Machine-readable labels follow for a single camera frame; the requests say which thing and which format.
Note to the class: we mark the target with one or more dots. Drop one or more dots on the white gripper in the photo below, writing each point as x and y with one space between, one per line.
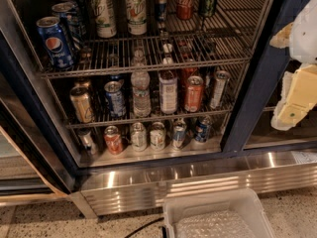
306 34

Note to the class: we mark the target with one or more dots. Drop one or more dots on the red coke can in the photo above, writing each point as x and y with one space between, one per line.
184 9

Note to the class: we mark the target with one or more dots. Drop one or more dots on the silver slim can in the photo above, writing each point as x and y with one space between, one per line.
220 81

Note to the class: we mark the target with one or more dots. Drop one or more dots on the orange can middle shelf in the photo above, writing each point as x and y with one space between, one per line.
193 94

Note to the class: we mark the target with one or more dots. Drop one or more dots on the blue pepsi can bottom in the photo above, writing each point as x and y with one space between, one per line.
202 129

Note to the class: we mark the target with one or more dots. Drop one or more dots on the blue pepsi can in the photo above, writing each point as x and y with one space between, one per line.
79 15
66 12
202 129
56 42

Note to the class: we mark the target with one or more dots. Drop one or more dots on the blue silver can bottom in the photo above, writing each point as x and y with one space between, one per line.
179 133

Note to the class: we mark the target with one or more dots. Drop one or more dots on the stainless steel fridge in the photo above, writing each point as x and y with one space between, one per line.
243 150

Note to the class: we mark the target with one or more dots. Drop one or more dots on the tall blue silver can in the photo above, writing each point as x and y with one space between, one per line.
160 10

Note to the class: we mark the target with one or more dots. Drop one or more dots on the white green can bottom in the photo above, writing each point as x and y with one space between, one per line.
157 136

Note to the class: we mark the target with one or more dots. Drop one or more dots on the right white 7up can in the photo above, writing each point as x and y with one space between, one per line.
136 16

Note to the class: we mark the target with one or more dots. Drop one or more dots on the white 7up can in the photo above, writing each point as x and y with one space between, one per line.
136 16
105 21

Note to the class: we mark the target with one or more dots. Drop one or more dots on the white can bottom shelf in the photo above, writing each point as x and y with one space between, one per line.
138 136

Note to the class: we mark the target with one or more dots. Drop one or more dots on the blue can middle shelf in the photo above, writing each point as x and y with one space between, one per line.
115 99

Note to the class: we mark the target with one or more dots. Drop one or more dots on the red can bottom shelf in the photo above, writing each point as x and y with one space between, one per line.
113 140

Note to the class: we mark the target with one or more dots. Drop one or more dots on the left white 7up can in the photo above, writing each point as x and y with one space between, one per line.
105 21

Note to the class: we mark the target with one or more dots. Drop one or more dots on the gold can middle shelf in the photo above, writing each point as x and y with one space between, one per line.
81 101

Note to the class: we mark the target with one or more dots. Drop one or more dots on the silver can bottom left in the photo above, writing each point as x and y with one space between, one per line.
87 141

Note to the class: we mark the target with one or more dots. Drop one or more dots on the front blue pepsi can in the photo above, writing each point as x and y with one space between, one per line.
56 42

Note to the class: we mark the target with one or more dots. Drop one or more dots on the open fridge door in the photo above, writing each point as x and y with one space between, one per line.
30 170

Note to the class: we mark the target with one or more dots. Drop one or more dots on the white label bottle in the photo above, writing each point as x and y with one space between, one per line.
167 91

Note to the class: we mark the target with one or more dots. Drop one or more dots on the clear water bottle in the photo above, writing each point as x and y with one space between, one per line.
141 86

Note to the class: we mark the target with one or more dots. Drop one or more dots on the white plastic bin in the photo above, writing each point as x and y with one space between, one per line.
234 213

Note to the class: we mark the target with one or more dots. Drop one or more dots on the top wire shelf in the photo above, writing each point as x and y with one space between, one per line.
228 37

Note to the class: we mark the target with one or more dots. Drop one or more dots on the wire shelf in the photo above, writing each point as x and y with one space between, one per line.
228 37
102 118

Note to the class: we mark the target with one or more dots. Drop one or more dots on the middle wire shelf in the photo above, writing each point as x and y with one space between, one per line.
102 118

